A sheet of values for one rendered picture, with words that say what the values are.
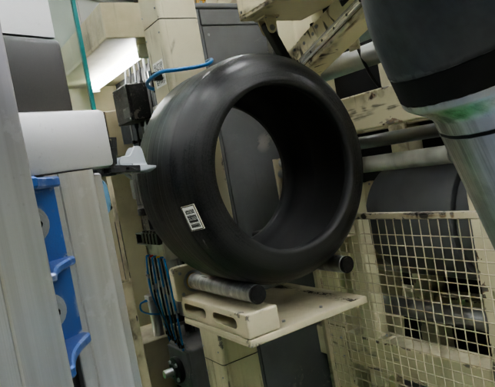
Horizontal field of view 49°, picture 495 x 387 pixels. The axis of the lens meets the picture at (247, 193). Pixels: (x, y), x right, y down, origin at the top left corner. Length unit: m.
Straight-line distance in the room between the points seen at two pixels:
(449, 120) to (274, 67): 1.08
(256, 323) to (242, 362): 0.46
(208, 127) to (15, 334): 1.01
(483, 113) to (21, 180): 0.19
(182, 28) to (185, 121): 0.51
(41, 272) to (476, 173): 0.19
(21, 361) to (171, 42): 1.46
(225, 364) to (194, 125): 0.79
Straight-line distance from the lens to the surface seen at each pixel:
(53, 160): 0.30
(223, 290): 1.36
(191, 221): 1.19
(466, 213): 1.37
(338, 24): 1.58
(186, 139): 1.19
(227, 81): 1.24
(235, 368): 1.71
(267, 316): 1.28
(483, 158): 0.26
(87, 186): 0.31
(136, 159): 1.22
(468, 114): 0.25
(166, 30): 1.64
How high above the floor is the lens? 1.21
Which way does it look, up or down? 3 degrees down
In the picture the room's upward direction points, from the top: 10 degrees counter-clockwise
